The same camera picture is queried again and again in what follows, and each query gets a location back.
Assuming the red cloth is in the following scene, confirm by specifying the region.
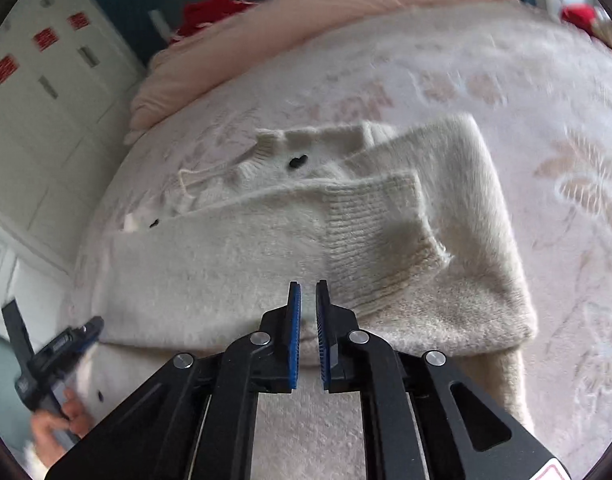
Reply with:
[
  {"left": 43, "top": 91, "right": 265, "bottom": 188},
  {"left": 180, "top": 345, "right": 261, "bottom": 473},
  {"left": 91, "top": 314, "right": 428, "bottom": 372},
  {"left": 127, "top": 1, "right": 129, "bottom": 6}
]
[{"left": 168, "top": 0, "right": 259, "bottom": 46}]

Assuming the white wardrobe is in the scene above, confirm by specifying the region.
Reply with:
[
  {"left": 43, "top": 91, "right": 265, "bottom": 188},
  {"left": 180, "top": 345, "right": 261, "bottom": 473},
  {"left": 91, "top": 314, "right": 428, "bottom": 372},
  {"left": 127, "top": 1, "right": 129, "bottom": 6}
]
[{"left": 0, "top": 0, "right": 149, "bottom": 331}]

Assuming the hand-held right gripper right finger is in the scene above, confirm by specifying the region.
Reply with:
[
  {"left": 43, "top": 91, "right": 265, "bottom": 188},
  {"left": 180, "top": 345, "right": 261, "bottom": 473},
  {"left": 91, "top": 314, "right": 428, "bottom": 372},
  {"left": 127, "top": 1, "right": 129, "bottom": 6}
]
[{"left": 315, "top": 280, "right": 573, "bottom": 480}]

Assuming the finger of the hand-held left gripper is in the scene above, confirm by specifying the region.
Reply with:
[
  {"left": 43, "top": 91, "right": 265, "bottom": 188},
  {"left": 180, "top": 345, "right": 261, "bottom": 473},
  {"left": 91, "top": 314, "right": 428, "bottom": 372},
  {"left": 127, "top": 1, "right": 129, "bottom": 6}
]
[{"left": 66, "top": 316, "right": 105, "bottom": 361}]

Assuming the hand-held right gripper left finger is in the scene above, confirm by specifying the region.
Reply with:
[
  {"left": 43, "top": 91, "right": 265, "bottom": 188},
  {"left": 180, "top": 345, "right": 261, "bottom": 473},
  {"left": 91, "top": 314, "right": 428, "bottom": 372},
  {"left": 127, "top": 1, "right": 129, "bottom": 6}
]
[{"left": 44, "top": 281, "right": 303, "bottom": 480}]

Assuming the cream knitted cardigan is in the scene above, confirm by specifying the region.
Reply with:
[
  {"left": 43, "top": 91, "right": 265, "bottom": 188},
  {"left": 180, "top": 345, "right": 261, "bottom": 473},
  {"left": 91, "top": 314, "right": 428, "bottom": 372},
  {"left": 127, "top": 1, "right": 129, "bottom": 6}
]
[{"left": 68, "top": 112, "right": 539, "bottom": 480}]

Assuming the person's left hand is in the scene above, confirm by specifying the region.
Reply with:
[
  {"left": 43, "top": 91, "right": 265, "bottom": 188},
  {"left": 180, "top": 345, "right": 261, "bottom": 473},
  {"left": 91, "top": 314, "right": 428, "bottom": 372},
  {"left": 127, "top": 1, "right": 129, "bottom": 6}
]
[{"left": 30, "top": 389, "right": 94, "bottom": 463}]

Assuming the red fabric item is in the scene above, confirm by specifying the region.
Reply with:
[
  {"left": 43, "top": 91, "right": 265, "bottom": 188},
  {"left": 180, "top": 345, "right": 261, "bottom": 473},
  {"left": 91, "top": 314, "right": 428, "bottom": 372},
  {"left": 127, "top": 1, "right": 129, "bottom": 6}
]
[{"left": 558, "top": 4, "right": 607, "bottom": 28}]

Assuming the floral patterned bed blanket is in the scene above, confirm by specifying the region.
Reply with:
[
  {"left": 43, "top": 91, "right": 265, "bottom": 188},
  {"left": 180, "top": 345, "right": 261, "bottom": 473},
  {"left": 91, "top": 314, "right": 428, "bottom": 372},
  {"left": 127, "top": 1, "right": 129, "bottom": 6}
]
[{"left": 60, "top": 2, "right": 612, "bottom": 480}]

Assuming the pink quilt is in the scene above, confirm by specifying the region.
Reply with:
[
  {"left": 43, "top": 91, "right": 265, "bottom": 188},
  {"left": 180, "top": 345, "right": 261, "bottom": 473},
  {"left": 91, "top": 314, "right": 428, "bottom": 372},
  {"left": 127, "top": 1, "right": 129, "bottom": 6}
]
[{"left": 123, "top": 0, "right": 519, "bottom": 146}]

